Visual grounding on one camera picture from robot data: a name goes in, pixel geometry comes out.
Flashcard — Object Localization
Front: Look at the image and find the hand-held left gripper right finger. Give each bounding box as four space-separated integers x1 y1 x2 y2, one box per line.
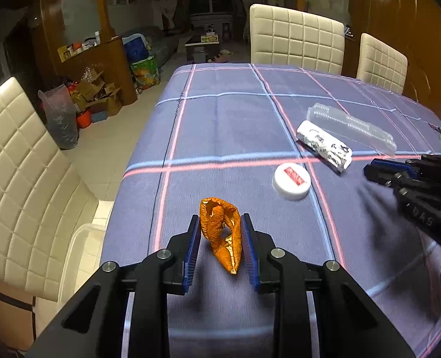
241 213 417 358

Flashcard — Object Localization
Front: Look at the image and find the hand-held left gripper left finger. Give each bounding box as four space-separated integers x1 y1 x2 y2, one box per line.
27 214 202 358

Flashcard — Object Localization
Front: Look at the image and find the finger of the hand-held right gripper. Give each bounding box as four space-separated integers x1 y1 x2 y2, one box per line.
369 154 441 195
363 163 441 204

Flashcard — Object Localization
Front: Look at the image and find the orange foil wrapper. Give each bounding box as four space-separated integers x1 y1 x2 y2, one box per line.
199 197 243 276

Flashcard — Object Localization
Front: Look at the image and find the clear plastic cup sleeve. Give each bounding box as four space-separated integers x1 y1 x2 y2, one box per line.
306 102 397 157

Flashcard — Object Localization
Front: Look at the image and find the white round lid red label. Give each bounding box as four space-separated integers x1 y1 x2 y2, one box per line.
273 162 312 201

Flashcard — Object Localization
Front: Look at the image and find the narrow cream quilted chair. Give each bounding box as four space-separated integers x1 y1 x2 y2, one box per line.
357 33 408 96

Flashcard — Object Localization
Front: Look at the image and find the purple plaid tablecloth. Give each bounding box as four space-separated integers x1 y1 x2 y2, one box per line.
101 63 441 358

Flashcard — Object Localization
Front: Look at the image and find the wooden wardrobe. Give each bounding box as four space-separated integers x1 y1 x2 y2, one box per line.
349 0 441 120

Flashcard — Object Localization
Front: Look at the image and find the wide cream quilted chair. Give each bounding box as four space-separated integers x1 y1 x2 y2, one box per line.
249 4 346 76

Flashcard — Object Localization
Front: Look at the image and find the orange bucket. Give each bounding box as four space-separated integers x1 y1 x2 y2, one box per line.
76 110 93 129

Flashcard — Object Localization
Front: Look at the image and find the grey plastic bag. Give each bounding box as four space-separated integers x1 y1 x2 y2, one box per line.
38 84 80 151

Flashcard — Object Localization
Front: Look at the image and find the large cream quilted chair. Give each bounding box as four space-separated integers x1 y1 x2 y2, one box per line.
0 77 115 303

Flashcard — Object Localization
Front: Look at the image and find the pile of cardboard boxes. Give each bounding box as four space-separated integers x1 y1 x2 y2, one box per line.
69 68 123 117

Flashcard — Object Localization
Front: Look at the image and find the colourful woven bag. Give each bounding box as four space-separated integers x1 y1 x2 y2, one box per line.
130 55 161 90

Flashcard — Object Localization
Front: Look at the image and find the wooden partition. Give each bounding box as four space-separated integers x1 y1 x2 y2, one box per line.
30 0 139 107

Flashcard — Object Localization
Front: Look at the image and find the dark coffee table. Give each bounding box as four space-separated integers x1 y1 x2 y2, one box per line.
184 32 221 62

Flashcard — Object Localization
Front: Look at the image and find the grey sofa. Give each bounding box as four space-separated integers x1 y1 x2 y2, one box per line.
146 26 180 68

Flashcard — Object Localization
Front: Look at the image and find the blue bag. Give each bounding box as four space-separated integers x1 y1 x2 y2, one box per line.
124 34 149 62

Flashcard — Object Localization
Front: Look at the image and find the row of small shelf bottles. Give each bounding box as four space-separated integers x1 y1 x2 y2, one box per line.
57 31 102 61

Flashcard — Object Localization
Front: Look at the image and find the dark window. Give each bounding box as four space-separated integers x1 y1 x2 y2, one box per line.
189 0 237 16

